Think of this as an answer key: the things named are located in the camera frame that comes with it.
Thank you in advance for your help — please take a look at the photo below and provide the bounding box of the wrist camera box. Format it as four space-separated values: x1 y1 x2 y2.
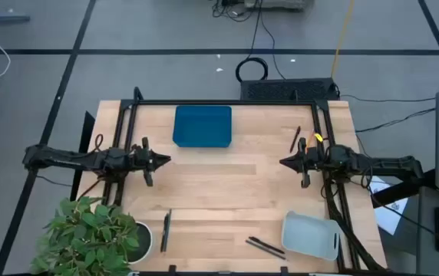
306 146 320 164
130 146 144 164

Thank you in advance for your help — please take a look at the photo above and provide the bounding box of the black computer case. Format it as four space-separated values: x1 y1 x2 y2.
239 77 341 102

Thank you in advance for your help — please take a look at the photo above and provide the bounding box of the black aluminium table frame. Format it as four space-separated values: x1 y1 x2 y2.
102 86 389 276

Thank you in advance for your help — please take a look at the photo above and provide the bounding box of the blue plastic bin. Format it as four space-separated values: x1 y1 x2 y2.
172 104 233 149

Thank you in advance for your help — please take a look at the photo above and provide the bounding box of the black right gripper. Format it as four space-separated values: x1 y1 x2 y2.
279 136 323 189

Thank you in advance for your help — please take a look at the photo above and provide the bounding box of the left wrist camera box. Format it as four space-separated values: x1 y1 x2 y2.
130 146 144 164

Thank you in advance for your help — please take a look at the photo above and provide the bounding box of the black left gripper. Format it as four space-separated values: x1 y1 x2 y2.
127 136 172 188

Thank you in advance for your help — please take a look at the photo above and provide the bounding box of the yellow hanging cable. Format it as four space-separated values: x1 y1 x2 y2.
330 0 356 80

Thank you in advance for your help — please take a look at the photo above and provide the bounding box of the white paper sheet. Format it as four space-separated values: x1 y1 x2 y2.
368 176 411 237

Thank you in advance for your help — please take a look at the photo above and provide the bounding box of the green leafy plant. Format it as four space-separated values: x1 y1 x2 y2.
30 195 140 276

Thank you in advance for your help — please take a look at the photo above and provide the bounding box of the black power cable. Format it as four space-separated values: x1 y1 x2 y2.
355 107 437 134

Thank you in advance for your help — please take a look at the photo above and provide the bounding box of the black pen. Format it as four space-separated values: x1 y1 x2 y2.
248 236 286 255
289 125 302 154
160 212 170 254

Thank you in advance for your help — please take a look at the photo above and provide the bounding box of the white plant pot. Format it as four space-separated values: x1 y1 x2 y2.
126 220 154 265

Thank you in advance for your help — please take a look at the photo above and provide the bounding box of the light grey plastic bin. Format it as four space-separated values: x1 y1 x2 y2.
281 210 342 262

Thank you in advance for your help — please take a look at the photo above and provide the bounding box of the coiled black cable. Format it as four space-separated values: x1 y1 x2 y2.
235 56 269 84

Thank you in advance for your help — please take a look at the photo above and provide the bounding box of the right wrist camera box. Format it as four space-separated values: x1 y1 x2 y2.
306 146 320 164

